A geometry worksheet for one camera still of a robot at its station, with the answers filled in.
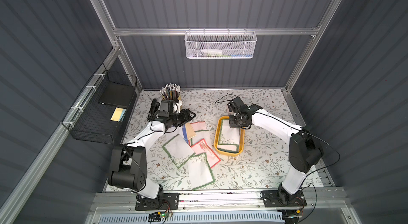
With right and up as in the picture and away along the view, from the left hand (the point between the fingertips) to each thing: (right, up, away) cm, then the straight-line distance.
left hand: (194, 117), depth 87 cm
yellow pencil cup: (-10, +11, +10) cm, 17 cm away
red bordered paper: (+4, -18, +4) cm, 19 cm away
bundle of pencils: (-15, +15, +10) cm, 24 cm away
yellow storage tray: (+12, -13, +2) cm, 18 cm away
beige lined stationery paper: (-3, -10, +10) cm, 15 cm away
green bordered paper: (-9, -20, +2) cm, 22 cm away
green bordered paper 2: (+3, -29, -4) cm, 29 cm away
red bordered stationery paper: (+2, -7, +12) cm, 14 cm away
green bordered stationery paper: (+3, -12, +9) cm, 16 cm away
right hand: (+22, -4, +3) cm, 23 cm away
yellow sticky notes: (-35, +2, -12) cm, 37 cm away
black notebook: (-41, +12, -3) cm, 43 cm away
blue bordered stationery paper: (-7, -8, +12) cm, 16 cm away
